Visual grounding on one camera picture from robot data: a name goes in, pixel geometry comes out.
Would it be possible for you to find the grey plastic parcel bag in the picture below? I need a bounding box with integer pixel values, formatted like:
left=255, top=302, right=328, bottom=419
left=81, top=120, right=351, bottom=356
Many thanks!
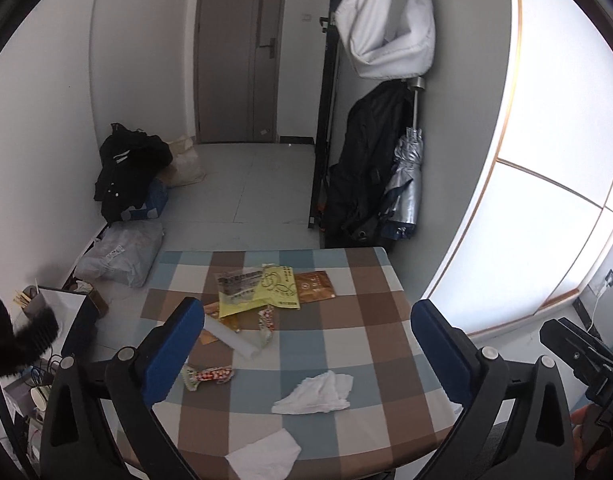
left=74, top=220, right=164, bottom=288

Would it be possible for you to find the silver folded umbrella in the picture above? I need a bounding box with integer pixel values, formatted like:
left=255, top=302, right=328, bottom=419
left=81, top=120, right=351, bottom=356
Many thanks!
left=382, top=76, right=425, bottom=240

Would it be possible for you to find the blue box on floor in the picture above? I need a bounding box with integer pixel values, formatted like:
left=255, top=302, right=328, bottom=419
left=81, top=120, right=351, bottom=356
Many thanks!
left=121, top=178, right=169, bottom=221

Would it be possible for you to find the white hanging bag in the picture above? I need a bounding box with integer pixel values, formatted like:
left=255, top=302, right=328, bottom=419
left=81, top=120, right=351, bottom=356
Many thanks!
left=335, top=0, right=435, bottom=81

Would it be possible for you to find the grey door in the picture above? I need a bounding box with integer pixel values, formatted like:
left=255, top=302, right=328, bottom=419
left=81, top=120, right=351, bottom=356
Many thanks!
left=195, top=0, right=285, bottom=144

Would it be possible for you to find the checkered tablecloth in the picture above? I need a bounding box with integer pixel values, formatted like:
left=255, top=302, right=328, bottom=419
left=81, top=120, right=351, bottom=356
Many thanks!
left=118, top=248, right=456, bottom=479

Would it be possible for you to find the white tissue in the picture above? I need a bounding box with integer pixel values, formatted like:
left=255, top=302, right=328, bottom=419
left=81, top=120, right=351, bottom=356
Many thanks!
left=226, top=429, right=302, bottom=480
left=272, top=370, right=354, bottom=415

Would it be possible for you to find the black hanging jacket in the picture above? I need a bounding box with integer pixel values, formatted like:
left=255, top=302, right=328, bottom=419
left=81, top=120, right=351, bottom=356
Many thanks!
left=323, top=80, right=413, bottom=248

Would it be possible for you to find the small orange foil packet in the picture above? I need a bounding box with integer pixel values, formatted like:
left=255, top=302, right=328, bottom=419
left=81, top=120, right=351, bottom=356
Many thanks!
left=200, top=301, right=240, bottom=344

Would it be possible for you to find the black clothes pile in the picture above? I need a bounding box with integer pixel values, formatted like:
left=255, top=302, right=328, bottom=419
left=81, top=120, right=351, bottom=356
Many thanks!
left=94, top=122, right=173, bottom=224

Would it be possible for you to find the red white wrapper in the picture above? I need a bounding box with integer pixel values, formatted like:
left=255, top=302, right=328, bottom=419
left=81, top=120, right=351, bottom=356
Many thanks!
left=259, top=306, right=275, bottom=348
left=180, top=365, right=235, bottom=391

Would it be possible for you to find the large orange foil packet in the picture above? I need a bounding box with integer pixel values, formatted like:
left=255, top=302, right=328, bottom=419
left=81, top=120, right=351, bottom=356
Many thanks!
left=294, top=271, right=335, bottom=304

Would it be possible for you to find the black furry sleeve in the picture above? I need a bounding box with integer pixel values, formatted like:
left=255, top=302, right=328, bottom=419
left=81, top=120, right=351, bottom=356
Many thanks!
left=0, top=300, right=59, bottom=377

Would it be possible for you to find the wall power socket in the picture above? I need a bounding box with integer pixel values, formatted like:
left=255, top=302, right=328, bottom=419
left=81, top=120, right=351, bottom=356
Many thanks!
left=603, top=270, right=613, bottom=287

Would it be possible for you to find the white charger cable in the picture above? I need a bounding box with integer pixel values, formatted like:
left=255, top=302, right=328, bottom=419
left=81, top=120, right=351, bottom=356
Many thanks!
left=585, top=278, right=612, bottom=334

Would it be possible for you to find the black pen cup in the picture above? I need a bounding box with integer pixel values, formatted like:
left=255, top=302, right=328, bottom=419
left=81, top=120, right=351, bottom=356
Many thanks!
left=14, top=285, right=48, bottom=324

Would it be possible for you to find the beige tote bag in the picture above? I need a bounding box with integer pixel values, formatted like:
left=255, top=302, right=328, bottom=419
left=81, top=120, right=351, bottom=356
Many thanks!
left=158, top=136, right=206, bottom=188

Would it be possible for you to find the yellow plastic bag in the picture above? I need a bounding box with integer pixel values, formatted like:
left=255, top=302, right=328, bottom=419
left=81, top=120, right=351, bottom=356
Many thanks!
left=215, top=264, right=300, bottom=318

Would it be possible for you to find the black coat rack pole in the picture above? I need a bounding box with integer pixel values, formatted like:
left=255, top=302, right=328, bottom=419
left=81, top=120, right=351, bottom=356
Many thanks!
left=307, top=0, right=341, bottom=229

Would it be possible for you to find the white side shelf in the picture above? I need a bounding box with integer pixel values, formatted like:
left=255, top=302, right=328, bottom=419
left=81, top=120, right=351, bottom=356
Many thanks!
left=0, top=282, right=109, bottom=466

